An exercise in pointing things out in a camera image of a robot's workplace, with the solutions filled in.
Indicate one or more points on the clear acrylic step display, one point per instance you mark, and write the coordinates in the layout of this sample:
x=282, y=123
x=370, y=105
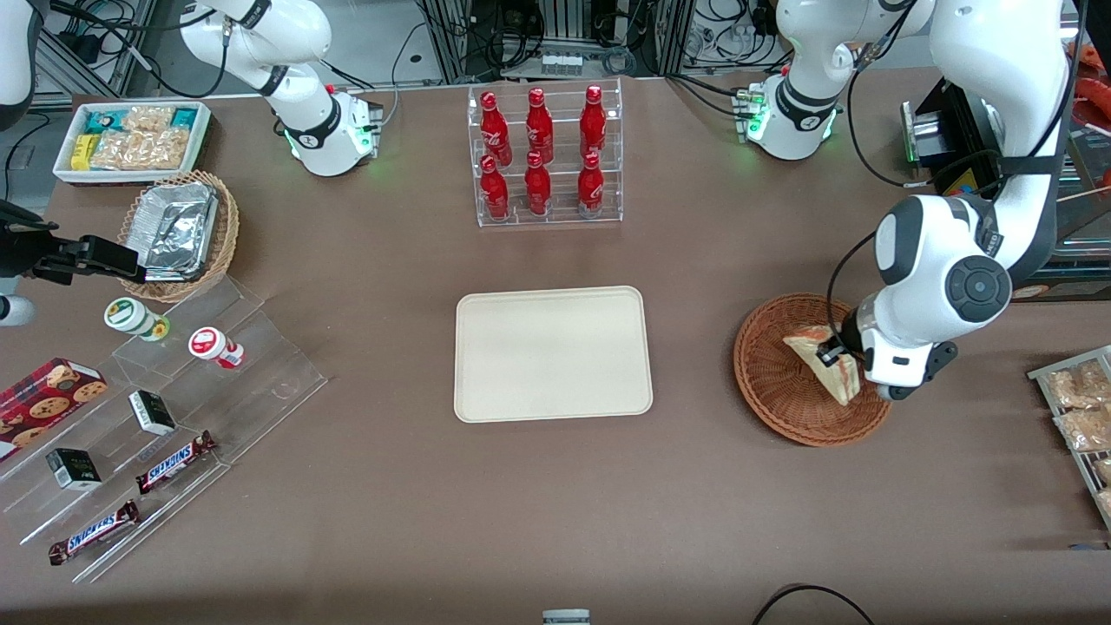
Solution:
x=260, y=382

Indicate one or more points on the orange red item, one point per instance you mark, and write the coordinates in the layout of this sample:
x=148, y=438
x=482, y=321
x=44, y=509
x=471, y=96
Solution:
x=1095, y=87

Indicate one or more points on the aluminium frame rack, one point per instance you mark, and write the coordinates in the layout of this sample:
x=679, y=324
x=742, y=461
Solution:
x=469, y=35

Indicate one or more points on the green lid yogurt bottle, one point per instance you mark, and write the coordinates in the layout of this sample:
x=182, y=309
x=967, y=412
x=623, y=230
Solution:
x=130, y=316

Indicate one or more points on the red cola bottle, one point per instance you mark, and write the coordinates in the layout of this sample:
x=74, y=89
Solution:
x=539, y=128
x=590, y=187
x=495, y=130
x=495, y=193
x=537, y=189
x=593, y=126

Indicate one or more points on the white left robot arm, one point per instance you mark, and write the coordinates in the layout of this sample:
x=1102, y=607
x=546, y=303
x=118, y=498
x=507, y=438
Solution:
x=989, y=61

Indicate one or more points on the small grey device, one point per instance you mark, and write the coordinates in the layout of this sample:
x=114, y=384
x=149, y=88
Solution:
x=566, y=617

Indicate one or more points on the white snack bin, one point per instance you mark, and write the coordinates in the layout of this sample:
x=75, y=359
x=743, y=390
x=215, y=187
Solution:
x=65, y=165

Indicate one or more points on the clear bagged snack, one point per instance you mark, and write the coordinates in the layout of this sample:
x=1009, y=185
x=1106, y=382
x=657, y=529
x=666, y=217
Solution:
x=1081, y=384
x=1104, y=471
x=1087, y=429

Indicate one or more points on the large cracker bag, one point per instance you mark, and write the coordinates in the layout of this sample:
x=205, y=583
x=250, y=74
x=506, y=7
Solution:
x=139, y=150

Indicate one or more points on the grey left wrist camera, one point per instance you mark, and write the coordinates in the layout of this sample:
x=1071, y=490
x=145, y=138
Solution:
x=933, y=360

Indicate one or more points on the brown wicker basket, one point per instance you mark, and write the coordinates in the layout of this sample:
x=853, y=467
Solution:
x=772, y=391

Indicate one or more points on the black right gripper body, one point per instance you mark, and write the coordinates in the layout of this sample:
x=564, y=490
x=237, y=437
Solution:
x=26, y=250

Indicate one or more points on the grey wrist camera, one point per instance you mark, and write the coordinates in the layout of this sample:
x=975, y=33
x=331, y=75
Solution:
x=933, y=360
x=13, y=311

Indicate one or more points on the small cracker bag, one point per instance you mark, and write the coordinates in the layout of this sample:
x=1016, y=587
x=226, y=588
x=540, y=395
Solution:
x=147, y=117

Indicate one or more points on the light wicker basket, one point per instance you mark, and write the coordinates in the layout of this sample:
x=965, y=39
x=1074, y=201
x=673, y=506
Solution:
x=227, y=230

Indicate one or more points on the cream plastic tray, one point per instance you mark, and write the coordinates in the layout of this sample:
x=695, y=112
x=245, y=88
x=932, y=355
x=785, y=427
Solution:
x=552, y=354

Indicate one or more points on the foil container stack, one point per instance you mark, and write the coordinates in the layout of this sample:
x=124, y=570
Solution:
x=178, y=227

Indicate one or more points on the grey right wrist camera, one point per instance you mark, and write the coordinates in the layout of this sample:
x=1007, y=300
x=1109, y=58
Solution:
x=13, y=311

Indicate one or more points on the red plaid cookie box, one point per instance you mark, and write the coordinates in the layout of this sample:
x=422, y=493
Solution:
x=43, y=399

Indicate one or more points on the small black box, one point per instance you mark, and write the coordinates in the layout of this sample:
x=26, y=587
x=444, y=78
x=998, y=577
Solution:
x=152, y=412
x=74, y=469

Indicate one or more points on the black device with green light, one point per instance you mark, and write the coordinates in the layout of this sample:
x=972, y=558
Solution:
x=942, y=130

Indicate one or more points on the snickers bar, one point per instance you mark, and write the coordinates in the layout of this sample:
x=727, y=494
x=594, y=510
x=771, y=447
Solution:
x=94, y=532
x=174, y=463

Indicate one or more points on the yellow snack packet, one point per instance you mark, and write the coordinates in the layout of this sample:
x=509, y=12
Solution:
x=82, y=152

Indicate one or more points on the triangular sandwich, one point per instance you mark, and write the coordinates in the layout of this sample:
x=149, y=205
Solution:
x=807, y=347

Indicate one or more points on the red lid yogurt bottle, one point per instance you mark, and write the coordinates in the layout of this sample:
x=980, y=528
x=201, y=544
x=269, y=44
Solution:
x=210, y=345

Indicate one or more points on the tray of packaged snacks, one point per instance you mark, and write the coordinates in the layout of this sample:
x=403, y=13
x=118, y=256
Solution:
x=1041, y=375

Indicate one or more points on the small teal snack packet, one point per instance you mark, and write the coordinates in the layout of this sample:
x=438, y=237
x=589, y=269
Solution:
x=184, y=116

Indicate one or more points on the white connector block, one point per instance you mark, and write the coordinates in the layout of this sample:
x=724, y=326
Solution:
x=562, y=64

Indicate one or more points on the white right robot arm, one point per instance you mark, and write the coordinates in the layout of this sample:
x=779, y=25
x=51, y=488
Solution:
x=317, y=130

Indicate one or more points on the clear acrylic bottle rack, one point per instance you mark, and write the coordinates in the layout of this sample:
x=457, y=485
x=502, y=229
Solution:
x=560, y=213

